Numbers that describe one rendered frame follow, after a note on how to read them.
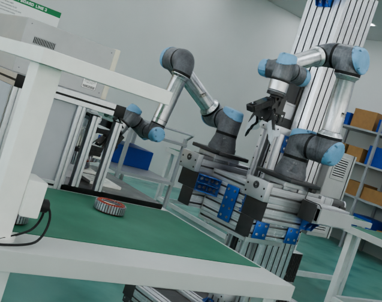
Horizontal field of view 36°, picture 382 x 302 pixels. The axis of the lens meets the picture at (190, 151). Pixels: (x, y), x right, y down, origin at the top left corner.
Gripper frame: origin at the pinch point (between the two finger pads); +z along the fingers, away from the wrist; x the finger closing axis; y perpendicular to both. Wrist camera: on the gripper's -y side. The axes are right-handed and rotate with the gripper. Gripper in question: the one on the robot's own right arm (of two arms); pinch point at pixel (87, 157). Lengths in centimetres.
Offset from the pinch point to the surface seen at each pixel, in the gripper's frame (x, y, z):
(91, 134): -59, -32, -2
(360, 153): 347, 489, -318
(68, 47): -49, -58, -21
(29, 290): 27, 39, 71
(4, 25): -25, -76, -13
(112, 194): -58, -8, 10
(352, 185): 342, 511, -274
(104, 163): -59, -20, 3
